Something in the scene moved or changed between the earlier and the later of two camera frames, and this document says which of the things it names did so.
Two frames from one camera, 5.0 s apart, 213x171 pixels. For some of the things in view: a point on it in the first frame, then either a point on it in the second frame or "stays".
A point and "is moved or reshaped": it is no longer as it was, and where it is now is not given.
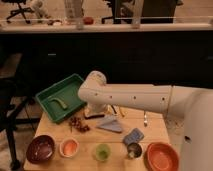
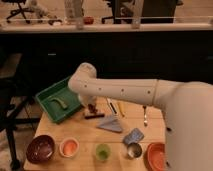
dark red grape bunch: [77, 123] is moved or reshaped
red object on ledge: [88, 20] stays
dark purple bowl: [40, 149] stays
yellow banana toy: [121, 112] stays
